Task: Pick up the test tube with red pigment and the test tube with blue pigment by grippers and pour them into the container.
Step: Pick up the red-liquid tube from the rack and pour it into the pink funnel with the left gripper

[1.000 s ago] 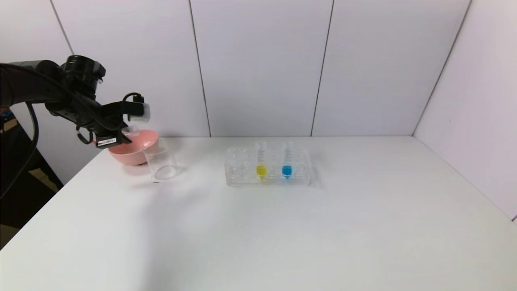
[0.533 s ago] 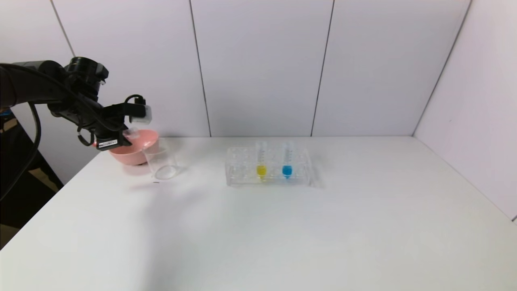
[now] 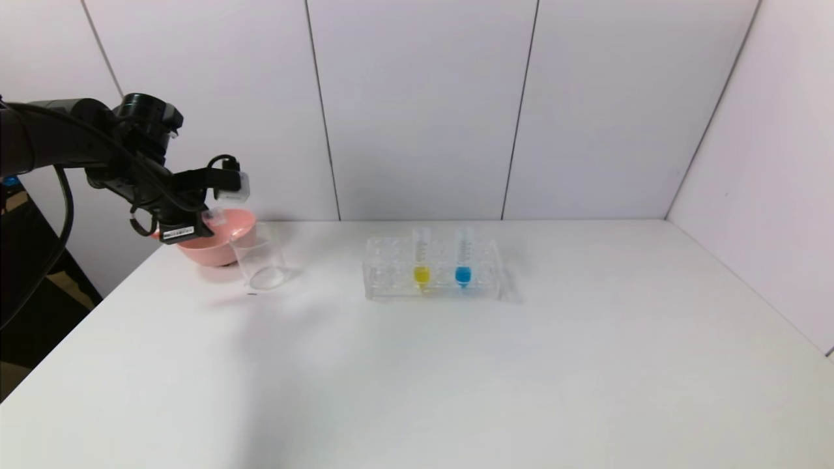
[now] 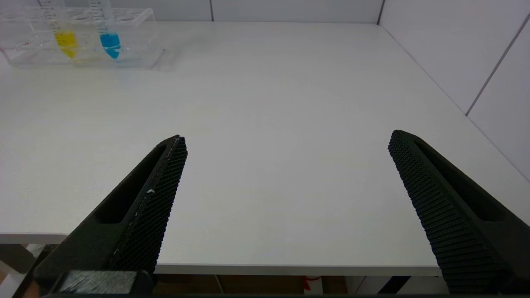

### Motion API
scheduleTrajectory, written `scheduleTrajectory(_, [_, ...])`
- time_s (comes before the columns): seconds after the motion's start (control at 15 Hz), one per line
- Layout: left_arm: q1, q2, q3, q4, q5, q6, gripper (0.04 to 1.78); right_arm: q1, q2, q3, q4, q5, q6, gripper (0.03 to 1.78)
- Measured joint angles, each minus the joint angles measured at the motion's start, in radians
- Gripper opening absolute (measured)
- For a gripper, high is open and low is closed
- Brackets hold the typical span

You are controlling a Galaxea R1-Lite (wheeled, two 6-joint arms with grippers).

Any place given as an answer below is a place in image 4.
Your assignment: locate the test tube with blue pigment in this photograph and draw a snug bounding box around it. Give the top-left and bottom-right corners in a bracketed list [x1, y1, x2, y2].
[87, 0, 122, 60]

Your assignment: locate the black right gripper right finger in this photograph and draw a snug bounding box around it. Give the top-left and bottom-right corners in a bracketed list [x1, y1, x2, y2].
[388, 130, 530, 294]

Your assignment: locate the grey table leg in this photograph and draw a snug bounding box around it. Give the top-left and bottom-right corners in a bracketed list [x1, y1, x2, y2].
[0, 243, 36, 275]

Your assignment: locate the clear acrylic test tube rack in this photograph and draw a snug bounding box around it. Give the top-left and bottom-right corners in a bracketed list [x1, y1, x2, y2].
[0, 7, 165, 70]

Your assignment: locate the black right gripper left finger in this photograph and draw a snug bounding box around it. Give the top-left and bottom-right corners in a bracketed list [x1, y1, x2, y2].
[33, 135, 188, 281]

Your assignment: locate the test tube with yellow pigment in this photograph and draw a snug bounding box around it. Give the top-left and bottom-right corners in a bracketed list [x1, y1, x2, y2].
[40, 0, 79, 59]

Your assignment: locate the black table leg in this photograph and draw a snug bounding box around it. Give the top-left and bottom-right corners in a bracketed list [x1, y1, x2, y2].
[376, 275, 411, 295]

